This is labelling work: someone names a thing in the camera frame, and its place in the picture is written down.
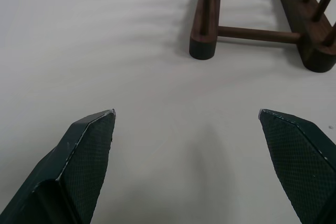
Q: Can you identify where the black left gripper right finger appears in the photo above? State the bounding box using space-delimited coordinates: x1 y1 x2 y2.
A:
258 108 336 224

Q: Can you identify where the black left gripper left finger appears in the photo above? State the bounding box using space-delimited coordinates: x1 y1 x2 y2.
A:
0 108 117 224

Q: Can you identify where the dark wooden dish rack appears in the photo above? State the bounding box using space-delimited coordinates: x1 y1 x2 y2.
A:
189 0 336 73

